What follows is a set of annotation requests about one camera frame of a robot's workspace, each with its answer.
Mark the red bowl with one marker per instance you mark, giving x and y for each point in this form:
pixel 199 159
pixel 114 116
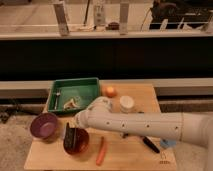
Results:
pixel 82 141

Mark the purple bowl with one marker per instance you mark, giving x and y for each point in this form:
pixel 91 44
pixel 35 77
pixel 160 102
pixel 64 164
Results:
pixel 44 125

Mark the orange carrot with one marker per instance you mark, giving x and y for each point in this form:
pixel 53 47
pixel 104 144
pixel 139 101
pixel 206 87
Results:
pixel 102 151

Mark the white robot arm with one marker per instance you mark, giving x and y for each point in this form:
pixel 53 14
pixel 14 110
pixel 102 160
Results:
pixel 186 127

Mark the green plastic tray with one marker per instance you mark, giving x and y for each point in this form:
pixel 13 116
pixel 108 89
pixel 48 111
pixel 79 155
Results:
pixel 83 90

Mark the beige object in tray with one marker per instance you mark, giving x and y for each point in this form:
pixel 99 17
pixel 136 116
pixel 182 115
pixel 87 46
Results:
pixel 70 104

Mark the orange fruit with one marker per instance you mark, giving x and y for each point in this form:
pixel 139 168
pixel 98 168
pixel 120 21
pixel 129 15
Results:
pixel 110 92

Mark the black marker pen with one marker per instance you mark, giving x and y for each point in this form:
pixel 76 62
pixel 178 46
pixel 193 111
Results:
pixel 150 144

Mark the white round container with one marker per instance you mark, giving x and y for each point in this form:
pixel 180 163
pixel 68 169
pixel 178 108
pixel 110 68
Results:
pixel 126 104

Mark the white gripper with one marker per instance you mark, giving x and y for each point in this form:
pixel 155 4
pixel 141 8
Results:
pixel 81 119

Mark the metal spoon in tray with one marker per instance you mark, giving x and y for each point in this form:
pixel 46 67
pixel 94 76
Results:
pixel 57 95

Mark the black eraser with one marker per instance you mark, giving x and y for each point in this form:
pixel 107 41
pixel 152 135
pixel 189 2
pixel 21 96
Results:
pixel 70 137

